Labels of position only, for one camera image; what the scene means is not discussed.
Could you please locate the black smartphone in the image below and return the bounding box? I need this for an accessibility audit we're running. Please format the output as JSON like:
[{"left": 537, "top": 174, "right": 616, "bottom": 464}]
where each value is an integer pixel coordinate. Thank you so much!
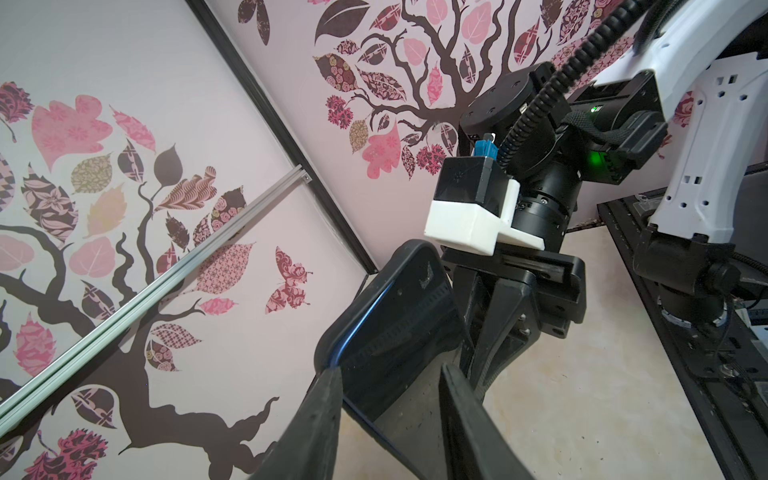
[{"left": 314, "top": 240, "right": 472, "bottom": 479}]

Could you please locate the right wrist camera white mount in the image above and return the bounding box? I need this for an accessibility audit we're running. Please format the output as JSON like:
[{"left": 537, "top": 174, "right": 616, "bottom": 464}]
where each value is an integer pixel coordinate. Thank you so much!
[{"left": 424, "top": 156, "right": 545, "bottom": 256}]

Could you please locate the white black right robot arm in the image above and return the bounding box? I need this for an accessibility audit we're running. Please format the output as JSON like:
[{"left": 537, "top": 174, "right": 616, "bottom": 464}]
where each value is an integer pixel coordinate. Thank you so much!
[{"left": 425, "top": 1, "right": 767, "bottom": 396}]

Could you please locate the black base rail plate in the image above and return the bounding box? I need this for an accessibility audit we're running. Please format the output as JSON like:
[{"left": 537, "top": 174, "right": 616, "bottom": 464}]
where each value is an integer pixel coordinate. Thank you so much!
[{"left": 597, "top": 161, "right": 767, "bottom": 479}]

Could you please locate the black corrugated cable conduit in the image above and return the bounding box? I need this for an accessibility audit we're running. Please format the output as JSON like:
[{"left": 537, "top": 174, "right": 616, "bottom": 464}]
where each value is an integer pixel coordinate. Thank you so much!
[{"left": 496, "top": 0, "right": 658, "bottom": 169}]

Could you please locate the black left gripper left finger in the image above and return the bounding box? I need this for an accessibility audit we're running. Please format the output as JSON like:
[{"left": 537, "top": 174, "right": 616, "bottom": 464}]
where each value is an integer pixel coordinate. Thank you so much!
[{"left": 251, "top": 368, "right": 343, "bottom": 479}]

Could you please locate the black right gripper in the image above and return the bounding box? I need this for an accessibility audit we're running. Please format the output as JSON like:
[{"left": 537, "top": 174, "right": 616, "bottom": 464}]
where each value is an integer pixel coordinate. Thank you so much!
[{"left": 441, "top": 245, "right": 586, "bottom": 396}]

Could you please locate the aluminium rail back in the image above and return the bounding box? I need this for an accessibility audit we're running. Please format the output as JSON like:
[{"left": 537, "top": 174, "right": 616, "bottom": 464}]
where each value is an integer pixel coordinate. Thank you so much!
[{"left": 1, "top": 166, "right": 312, "bottom": 435}]

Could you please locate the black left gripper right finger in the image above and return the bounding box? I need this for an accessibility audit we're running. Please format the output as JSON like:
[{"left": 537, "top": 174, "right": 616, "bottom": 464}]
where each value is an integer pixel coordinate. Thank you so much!
[{"left": 438, "top": 364, "right": 534, "bottom": 480}]

